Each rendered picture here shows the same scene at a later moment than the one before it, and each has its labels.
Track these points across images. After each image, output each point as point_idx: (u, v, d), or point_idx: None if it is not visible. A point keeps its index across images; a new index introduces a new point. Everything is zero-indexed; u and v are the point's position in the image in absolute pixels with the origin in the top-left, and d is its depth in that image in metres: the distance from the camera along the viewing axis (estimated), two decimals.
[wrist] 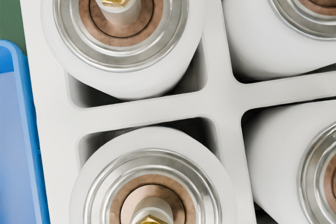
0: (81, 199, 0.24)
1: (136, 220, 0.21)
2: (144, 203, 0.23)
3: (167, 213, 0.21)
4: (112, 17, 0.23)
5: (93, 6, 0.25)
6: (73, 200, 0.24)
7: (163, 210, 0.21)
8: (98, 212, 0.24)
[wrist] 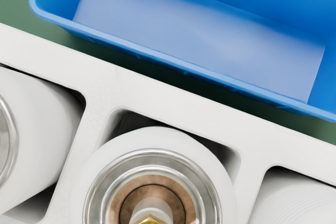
0: (201, 162, 0.24)
1: (166, 223, 0.21)
2: None
3: None
4: None
5: None
6: (204, 152, 0.24)
7: None
8: (183, 172, 0.24)
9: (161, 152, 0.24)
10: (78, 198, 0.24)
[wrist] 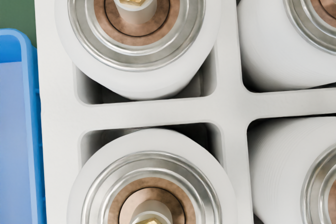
0: (81, 197, 0.24)
1: None
2: (144, 206, 0.22)
3: (168, 218, 0.21)
4: (127, 15, 0.22)
5: (109, 3, 0.24)
6: (72, 197, 0.24)
7: (164, 215, 0.21)
8: (97, 212, 0.23)
9: None
10: None
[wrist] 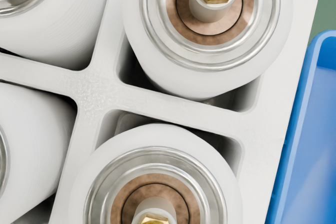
0: None
1: None
2: None
3: None
4: None
5: None
6: None
7: None
8: None
9: (224, 221, 0.23)
10: (166, 138, 0.23)
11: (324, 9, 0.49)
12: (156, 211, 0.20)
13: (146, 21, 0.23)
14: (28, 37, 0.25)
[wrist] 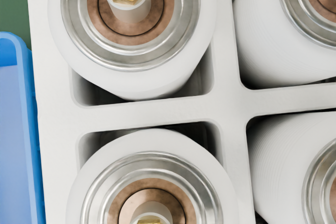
0: (80, 200, 0.23)
1: None
2: (144, 207, 0.22)
3: (168, 219, 0.21)
4: (121, 14, 0.22)
5: (102, 2, 0.24)
6: (71, 200, 0.24)
7: (164, 216, 0.21)
8: (96, 214, 0.23)
9: None
10: None
11: None
12: None
13: None
14: None
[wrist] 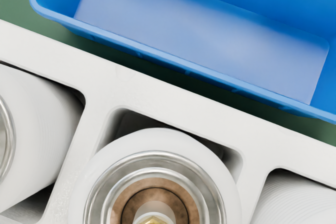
0: (214, 175, 0.23)
1: None
2: None
3: None
4: None
5: None
6: (218, 165, 0.24)
7: None
8: (194, 182, 0.23)
9: (176, 157, 0.23)
10: (83, 188, 0.23)
11: None
12: None
13: None
14: None
